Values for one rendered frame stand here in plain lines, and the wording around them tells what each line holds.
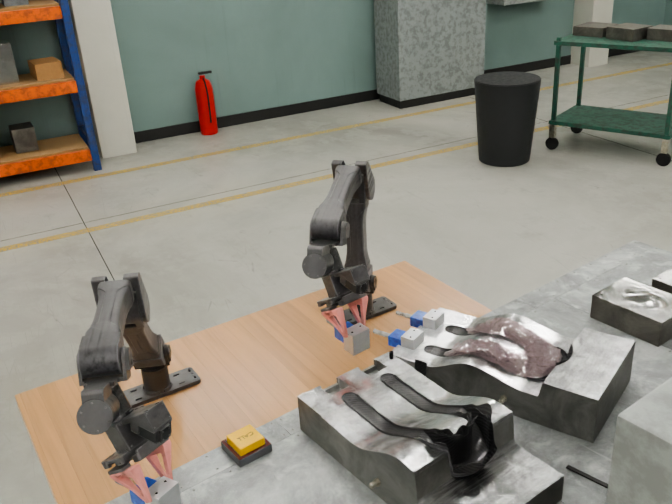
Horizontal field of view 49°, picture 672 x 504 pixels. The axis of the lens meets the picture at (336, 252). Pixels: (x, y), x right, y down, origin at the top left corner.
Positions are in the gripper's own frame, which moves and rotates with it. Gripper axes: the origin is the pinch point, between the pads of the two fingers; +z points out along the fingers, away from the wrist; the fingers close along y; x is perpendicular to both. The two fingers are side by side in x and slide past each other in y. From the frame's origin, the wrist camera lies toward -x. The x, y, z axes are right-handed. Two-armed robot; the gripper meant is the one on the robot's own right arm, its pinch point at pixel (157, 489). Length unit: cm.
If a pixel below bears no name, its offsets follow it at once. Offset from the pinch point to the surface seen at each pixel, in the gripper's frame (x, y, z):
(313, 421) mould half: -2.8, 37.8, 10.0
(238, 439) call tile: 9.2, 27.8, 5.8
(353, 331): -7, 59, 0
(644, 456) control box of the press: -91, -19, -3
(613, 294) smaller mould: -44, 117, 28
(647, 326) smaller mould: -51, 108, 36
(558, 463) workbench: -41, 55, 38
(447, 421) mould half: -31, 41, 18
